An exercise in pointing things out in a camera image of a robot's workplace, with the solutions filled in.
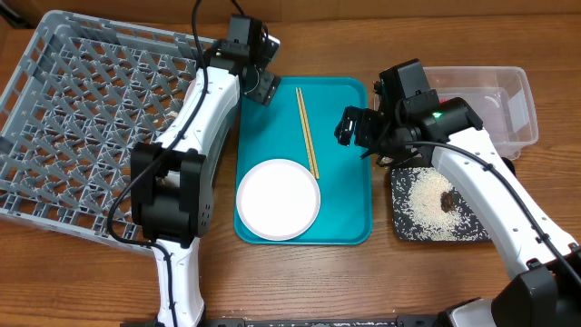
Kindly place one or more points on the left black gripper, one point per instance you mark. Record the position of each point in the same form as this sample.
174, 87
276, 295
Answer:
268, 87

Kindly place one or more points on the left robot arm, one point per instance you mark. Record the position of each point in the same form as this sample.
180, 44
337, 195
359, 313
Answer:
172, 177

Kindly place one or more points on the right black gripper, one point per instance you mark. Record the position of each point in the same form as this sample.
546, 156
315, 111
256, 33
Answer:
363, 125

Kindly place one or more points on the black waste tray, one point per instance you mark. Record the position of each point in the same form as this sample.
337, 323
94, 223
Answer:
399, 222

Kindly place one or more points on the teal serving tray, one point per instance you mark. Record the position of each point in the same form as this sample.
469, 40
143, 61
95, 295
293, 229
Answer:
275, 132

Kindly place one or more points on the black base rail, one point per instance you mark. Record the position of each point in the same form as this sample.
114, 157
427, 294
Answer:
429, 320

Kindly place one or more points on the large pink plate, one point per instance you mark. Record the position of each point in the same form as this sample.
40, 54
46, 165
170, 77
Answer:
278, 200

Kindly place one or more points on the wooden chopstick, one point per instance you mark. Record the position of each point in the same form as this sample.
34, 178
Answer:
313, 152
305, 129

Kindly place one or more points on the white rice grains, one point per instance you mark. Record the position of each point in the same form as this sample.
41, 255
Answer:
426, 204

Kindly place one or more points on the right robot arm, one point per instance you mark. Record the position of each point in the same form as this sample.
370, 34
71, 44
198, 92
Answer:
541, 260

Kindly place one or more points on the grey plastic dish rack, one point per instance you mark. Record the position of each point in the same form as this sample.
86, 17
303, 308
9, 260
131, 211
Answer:
84, 93

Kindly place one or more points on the clear plastic waste bin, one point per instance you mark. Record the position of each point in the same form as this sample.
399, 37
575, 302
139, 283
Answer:
501, 97

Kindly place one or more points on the brown mushroom piece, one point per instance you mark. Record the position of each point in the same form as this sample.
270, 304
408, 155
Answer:
448, 202

